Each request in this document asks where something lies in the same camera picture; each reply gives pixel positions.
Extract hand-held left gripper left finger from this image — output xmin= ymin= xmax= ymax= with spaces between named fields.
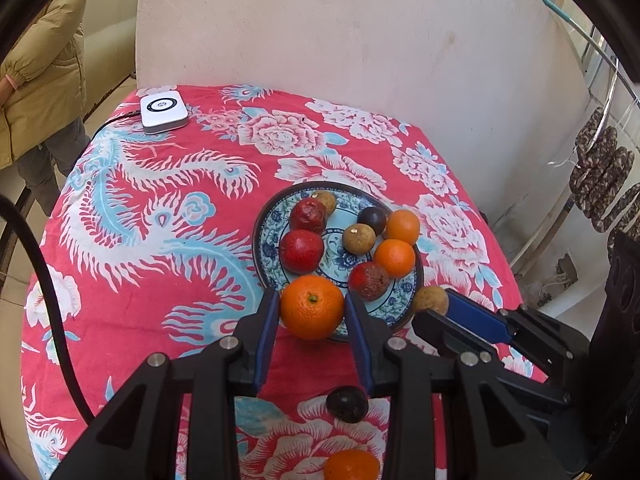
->
xmin=50 ymin=287 xmax=282 ymax=480

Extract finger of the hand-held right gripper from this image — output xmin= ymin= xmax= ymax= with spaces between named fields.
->
xmin=442 ymin=287 xmax=592 ymax=362
xmin=412 ymin=309 xmax=572 ymax=412

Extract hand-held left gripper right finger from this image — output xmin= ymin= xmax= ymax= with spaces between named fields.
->
xmin=344 ymin=290 xmax=568 ymax=480

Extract blue patterned ceramic plate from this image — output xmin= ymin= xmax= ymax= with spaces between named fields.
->
xmin=251 ymin=181 xmax=425 ymax=343

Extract orange mandarin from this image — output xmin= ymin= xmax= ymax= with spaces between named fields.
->
xmin=280 ymin=275 xmax=345 ymax=341
xmin=323 ymin=449 xmax=381 ymax=480
xmin=373 ymin=239 xmax=417 ymax=278
xmin=383 ymin=210 xmax=421 ymax=245

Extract wrinkled red fruit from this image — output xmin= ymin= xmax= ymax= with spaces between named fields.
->
xmin=290 ymin=197 xmax=329 ymax=235
xmin=348 ymin=261 xmax=391 ymax=302

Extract smooth red fruit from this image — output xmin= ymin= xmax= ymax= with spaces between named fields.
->
xmin=278 ymin=230 xmax=325 ymax=275

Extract large brown longan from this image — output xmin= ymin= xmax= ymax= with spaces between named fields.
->
xmin=343 ymin=223 xmax=377 ymax=256

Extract dark purple passion fruit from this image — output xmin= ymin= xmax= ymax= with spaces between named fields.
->
xmin=357 ymin=207 xmax=389 ymax=233
xmin=326 ymin=386 xmax=369 ymax=424

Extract red floral tablecloth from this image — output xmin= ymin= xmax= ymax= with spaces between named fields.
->
xmin=20 ymin=84 xmax=551 ymax=480

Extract hanging dried sausages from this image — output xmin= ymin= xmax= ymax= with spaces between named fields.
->
xmin=569 ymin=106 xmax=640 ymax=241

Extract small brown longan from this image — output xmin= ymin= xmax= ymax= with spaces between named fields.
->
xmin=312 ymin=190 xmax=337 ymax=217

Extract curved metal rack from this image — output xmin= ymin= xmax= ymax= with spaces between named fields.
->
xmin=510 ymin=10 xmax=640 ymax=281

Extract white square electronic device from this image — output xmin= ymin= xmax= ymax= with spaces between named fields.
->
xmin=140 ymin=94 xmax=190 ymax=135

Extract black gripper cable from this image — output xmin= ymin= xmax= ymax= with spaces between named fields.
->
xmin=0 ymin=195 xmax=97 ymax=423

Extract black device cable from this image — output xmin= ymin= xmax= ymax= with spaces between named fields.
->
xmin=90 ymin=109 xmax=143 ymax=136

